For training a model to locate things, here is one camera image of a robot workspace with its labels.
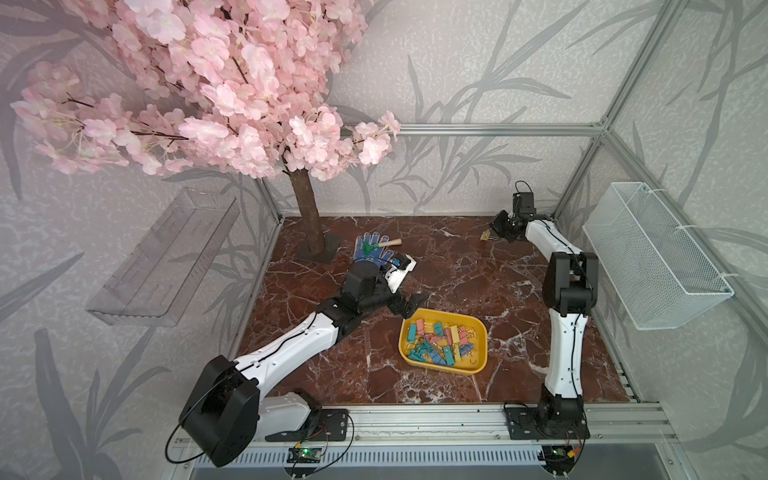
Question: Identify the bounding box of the yellow plastic storage tray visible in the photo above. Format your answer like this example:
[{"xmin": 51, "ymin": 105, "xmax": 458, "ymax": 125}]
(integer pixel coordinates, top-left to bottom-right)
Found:
[{"xmin": 398, "ymin": 308, "xmax": 488, "ymax": 375}]

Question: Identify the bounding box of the blue binder clip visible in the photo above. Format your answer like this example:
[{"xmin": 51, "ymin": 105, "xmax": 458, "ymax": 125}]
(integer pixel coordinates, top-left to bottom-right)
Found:
[{"xmin": 459, "ymin": 343, "xmax": 474, "ymax": 357}]

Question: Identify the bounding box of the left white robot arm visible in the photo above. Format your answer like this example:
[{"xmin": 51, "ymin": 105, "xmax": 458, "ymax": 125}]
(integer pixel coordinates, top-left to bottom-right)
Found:
[{"xmin": 177, "ymin": 254, "xmax": 428, "ymax": 467}]

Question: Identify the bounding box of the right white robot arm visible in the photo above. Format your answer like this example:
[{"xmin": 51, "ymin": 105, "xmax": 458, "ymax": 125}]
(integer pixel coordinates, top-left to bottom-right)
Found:
[{"xmin": 491, "ymin": 191, "xmax": 599, "ymax": 440}]

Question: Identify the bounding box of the blue dotted work glove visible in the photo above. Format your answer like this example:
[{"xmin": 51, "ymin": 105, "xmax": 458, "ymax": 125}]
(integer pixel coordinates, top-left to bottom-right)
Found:
[{"xmin": 352, "ymin": 232, "xmax": 394, "ymax": 266}]

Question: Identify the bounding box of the left green circuit board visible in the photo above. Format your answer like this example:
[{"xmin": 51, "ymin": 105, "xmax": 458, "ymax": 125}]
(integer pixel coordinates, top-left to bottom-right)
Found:
[{"xmin": 286, "ymin": 446, "xmax": 325, "ymax": 465}]

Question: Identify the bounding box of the right circuit board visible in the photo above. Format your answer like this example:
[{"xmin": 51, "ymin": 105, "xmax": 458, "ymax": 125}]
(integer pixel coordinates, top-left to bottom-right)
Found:
[{"xmin": 538, "ymin": 445, "xmax": 583, "ymax": 478}]

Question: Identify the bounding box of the pink blossom artificial tree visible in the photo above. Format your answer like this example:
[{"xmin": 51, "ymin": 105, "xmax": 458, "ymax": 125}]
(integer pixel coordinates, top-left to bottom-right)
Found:
[{"xmin": 11, "ymin": 1, "xmax": 401, "ymax": 257}]

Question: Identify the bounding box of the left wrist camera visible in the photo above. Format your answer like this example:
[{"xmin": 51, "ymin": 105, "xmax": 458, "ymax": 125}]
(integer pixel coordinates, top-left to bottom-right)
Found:
[{"xmin": 384, "ymin": 253, "xmax": 416, "ymax": 293}]

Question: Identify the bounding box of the green wooden-handled garden tool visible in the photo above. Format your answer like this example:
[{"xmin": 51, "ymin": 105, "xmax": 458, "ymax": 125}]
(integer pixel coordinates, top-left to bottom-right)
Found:
[{"xmin": 362, "ymin": 239, "xmax": 402, "ymax": 256}]

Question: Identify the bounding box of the aluminium front rail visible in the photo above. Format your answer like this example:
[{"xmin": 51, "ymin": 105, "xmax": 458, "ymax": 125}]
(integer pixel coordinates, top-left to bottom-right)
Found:
[{"xmin": 229, "ymin": 403, "xmax": 680, "ymax": 473}]

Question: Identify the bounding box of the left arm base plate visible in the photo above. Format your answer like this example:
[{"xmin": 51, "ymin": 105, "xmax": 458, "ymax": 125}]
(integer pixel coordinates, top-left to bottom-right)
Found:
[{"xmin": 304, "ymin": 409, "xmax": 351, "ymax": 442}]

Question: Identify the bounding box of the white wire mesh basket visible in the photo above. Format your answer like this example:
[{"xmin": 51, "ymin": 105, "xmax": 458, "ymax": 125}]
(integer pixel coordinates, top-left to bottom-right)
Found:
[{"xmin": 583, "ymin": 182, "xmax": 734, "ymax": 330}]

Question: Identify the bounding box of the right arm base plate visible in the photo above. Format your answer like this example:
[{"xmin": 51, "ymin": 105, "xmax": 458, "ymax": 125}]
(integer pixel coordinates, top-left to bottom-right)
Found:
[{"xmin": 502, "ymin": 403, "xmax": 591, "ymax": 441}]

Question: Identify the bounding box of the clear acrylic wall shelf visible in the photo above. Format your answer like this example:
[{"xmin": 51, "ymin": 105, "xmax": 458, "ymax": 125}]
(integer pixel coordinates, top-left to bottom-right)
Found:
[{"xmin": 86, "ymin": 188, "xmax": 240, "ymax": 327}]

